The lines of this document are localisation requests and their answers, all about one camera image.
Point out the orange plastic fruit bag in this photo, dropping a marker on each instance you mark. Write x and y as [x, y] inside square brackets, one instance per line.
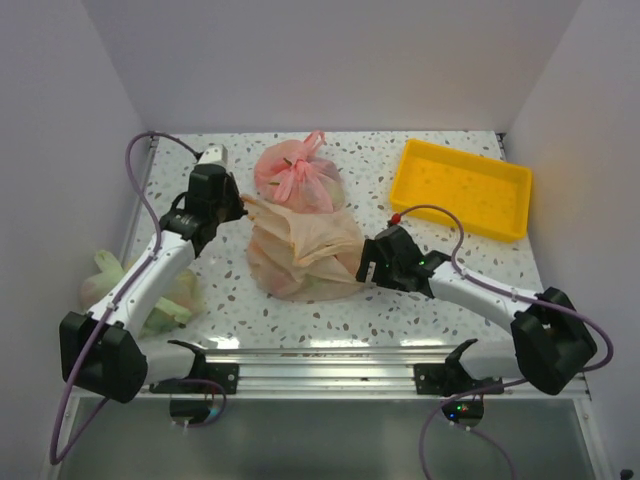
[303, 257]

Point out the left black base bracket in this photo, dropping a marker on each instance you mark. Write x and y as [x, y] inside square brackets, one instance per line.
[215, 375]

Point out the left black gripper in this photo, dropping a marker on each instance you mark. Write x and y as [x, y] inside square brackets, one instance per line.
[237, 210]

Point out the yellow plastic tray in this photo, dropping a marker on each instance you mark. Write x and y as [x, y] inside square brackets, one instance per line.
[491, 198]

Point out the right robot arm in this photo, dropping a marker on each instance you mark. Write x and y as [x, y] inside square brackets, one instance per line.
[549, 344]

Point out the pink knotted plastic bag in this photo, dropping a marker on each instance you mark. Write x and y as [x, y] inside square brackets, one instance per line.
[293, 175]

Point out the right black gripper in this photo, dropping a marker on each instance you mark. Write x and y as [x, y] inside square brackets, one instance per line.
[371, 252]

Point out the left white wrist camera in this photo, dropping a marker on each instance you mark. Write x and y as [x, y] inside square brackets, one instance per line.
[214, 155]

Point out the aluminium frame rail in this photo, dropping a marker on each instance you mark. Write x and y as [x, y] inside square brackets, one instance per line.
[334, 373]

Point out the black base bracket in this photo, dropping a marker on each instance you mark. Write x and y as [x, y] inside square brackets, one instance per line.
[448, 378]
[215, 375]

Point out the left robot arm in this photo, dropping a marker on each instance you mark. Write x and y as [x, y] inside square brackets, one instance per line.
[99, 349]

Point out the right black base bracket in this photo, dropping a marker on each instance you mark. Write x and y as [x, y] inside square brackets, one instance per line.
[448, 378]

